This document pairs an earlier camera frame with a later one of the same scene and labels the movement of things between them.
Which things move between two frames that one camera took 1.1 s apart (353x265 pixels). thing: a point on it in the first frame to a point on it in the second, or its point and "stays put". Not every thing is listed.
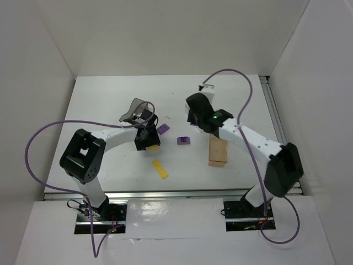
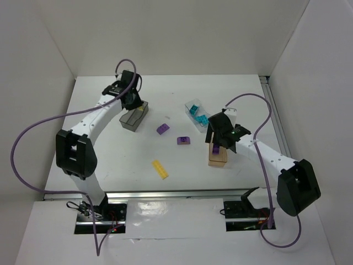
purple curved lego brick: (162, 128) stays put
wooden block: (218, 152) stays put
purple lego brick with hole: (183, 140) stays put
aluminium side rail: (294, 189) stays put
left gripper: (149, 141) to (133, 102)
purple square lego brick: (198, 128) to (215, 149)
